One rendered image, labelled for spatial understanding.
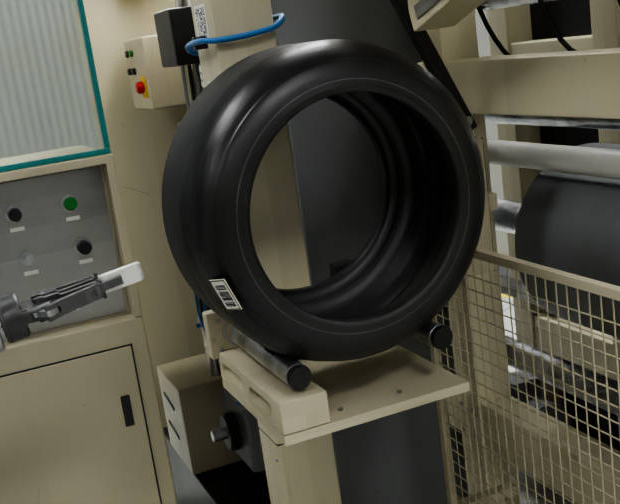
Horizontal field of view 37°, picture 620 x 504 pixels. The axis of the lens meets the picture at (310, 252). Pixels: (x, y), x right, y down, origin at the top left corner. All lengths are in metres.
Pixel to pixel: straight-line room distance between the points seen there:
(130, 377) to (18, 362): 0.25
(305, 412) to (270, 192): 0.51
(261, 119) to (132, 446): 1.00
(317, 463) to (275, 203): 0.58
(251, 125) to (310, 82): 0.12
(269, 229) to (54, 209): 0.49
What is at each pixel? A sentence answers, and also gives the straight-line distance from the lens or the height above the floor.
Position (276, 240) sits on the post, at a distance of 1.93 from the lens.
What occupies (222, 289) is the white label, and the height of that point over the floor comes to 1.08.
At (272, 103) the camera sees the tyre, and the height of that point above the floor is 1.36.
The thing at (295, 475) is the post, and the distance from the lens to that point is 2.08.
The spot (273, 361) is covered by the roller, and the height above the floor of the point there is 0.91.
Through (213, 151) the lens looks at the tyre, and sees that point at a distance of 1.49.
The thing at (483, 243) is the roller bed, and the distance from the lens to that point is 2.07.
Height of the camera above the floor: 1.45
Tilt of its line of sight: 13 degrees down
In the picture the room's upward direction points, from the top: 8 degrees counter-clockwise
